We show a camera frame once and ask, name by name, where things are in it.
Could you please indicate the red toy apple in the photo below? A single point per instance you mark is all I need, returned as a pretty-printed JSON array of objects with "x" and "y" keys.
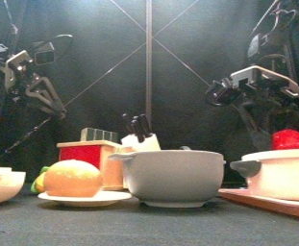
[{"x": 290, "y": 140}]

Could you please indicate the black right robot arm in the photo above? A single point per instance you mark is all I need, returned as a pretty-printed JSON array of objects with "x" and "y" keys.
[{"x": 284, "y": 29}]

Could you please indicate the wooden tray plate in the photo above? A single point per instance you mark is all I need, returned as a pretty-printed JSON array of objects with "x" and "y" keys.
[{"x": 268, "y": 203}]

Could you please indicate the small white plate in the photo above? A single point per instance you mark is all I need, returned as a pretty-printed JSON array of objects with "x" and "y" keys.
[{"x": 87, "y": 198}]

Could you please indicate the grey metallic block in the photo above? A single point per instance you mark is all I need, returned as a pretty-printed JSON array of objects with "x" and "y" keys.
[{"x": 98, "y": 135}]

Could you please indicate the red wooden toy box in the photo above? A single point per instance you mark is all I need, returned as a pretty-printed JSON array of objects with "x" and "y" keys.
[{"x": 80, "y": 153}]

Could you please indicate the grey toy pot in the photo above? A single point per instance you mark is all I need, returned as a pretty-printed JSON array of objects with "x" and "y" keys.
[{"x": 173, "y": 176}]

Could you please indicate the orange toy fruit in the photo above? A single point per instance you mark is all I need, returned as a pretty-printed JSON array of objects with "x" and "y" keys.
[{"x": 72, "y": 179}]

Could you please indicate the green yellow toy vegetable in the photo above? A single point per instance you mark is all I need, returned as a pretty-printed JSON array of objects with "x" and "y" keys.
[{"x": 38, "y": 184}]

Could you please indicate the white knife block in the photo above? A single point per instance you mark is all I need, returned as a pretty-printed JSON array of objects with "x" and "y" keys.
[{"x": 150, "y": 143}]

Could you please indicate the white bowl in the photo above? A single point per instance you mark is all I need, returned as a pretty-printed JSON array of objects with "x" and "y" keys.
[{"x": 2, "y": 187}]

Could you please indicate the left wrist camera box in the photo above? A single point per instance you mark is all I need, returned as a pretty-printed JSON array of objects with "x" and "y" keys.
[{"x": 44, "y": 57}]

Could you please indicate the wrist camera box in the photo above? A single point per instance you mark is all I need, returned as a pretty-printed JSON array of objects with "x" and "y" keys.
[
  {"x": 221, "y": 93},
  {"x": 44, "y": 57}
]

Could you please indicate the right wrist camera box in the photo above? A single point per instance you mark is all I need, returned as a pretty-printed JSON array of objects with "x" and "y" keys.
[{"x": 221, "y": 93}]

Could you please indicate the grey vertical frame pole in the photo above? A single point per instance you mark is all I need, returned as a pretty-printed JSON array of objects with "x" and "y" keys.
[{"x": 149, "y": 64}]

